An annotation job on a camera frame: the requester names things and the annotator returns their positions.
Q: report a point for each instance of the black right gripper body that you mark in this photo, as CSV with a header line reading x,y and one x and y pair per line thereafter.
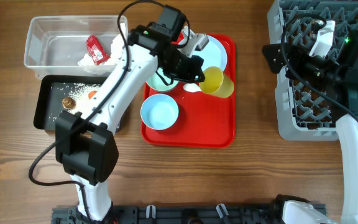
x,y
315,68

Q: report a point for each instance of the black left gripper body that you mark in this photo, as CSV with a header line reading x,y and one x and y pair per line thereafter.
x,y
183,66

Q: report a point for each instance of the yellow cup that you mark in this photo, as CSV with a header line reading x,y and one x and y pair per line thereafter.
x,y
216,83

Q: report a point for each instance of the green bowl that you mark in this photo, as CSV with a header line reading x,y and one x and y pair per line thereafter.
x,y
161,83

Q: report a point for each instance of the light blue bowl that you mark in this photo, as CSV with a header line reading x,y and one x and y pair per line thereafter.
x,y
159,112

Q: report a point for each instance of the white tissue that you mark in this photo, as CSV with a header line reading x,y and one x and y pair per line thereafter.
x,y
116,50

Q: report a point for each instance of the red snack wrapper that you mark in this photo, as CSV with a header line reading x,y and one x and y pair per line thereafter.
x,y
95,50

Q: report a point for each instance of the orange carrot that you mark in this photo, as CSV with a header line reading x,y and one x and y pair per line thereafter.
x,y
91,94

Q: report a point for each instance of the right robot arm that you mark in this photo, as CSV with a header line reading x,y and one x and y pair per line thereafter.
x,y
337,83

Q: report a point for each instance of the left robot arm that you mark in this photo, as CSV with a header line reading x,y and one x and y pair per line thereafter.
x,y
85,144

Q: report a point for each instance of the grey dishwasher rack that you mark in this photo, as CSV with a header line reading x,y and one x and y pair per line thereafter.
x,y
302,115

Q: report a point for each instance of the black waste tray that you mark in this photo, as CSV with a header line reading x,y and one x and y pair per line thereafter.
x,y
41,113

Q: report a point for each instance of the white plastic spoon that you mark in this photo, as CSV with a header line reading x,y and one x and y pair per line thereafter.
x,y
191,87

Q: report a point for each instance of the light blue plate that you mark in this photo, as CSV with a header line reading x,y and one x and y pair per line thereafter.
x,y
214,54

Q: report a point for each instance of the red plastic tray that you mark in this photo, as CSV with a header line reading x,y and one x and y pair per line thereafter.
x,y
203,121

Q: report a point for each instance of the white rice pile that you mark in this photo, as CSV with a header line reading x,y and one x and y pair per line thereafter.
x,y
77,91

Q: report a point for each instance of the brown food scrap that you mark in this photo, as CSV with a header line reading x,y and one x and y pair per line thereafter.
x,y
68,103

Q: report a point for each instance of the clear plastic bin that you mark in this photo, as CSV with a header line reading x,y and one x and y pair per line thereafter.
x,y
55,44

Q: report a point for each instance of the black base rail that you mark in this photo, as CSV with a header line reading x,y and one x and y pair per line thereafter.
x,y
181,215

